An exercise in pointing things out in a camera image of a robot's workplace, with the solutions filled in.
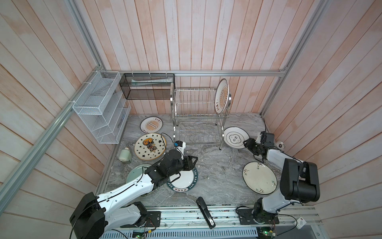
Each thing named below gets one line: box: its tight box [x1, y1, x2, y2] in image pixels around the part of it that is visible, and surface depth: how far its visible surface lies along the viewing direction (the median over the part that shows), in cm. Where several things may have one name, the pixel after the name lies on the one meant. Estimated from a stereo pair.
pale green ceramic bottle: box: [118, 146, 132, 164], surface depth 92 cm
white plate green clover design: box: [223, 126, 250, 149], surface depth 109 cm
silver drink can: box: [275, 141, 286, 150], surface depth 87 cm
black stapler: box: [195, 196, 216, 230], surface depth 74 cm
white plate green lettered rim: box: [166, 167, 199, 193], surface depth 84 cm
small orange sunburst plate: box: [139, 116, 164, 134], surface depth 116 cm
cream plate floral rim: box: [242, 161, 278, 196], surface depth 88 cm
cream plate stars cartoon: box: [134, 132, 167, 161], surface depth 103 cm
